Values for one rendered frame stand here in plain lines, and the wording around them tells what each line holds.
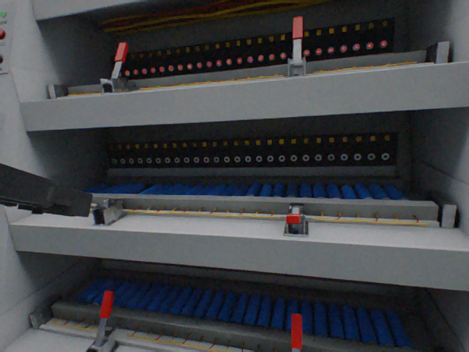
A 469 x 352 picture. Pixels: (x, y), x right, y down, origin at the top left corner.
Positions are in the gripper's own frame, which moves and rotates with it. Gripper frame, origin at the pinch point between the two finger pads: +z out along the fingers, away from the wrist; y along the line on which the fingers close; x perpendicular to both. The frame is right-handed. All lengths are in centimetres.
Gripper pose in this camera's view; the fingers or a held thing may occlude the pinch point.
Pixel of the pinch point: (58, 200)
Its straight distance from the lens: 38.1
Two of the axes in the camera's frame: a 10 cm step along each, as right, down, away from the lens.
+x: 0.6, -9.7, 2.4
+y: 9.7, 0.0, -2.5
